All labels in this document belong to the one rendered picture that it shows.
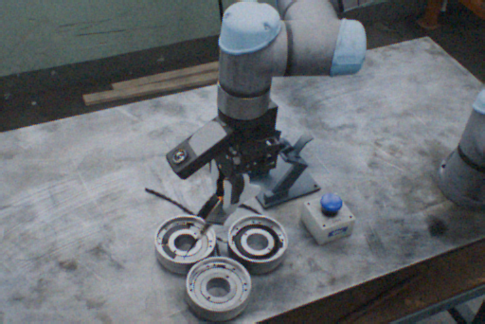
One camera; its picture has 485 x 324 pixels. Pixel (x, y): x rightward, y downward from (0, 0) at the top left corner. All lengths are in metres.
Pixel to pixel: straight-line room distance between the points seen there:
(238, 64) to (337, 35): 0.14
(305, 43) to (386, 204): 0.53
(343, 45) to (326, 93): 0.67
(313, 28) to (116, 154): 0.61
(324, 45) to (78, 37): 1.94
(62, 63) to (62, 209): 1.57
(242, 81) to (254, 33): 0.08
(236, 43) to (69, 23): 1.88
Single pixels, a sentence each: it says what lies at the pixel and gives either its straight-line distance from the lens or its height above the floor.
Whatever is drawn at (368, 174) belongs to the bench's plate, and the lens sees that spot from 1.37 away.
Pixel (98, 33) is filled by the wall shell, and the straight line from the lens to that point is 2.75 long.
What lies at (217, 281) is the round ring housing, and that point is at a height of 0.82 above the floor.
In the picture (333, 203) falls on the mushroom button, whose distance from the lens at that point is 1.19.
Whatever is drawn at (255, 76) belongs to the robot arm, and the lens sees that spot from 0.87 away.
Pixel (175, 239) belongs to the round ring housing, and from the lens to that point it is 1.17.
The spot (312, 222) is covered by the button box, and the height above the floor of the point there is 0.83.
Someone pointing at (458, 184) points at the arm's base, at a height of 0.84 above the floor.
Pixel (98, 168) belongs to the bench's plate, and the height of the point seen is 0.80.
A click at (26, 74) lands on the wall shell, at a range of 2.78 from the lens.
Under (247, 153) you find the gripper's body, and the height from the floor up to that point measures 1.07.
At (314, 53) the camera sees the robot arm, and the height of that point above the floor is 1.25.
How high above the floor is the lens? 1.73
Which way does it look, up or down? 42 degrees down
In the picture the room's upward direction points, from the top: 6 degrees clockwise
